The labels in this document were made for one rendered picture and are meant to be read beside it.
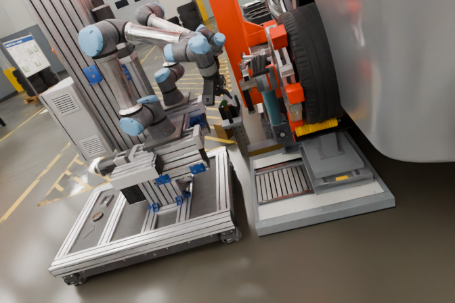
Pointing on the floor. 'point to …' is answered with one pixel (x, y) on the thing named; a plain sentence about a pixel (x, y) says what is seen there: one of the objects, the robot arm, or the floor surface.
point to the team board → (27, 57)
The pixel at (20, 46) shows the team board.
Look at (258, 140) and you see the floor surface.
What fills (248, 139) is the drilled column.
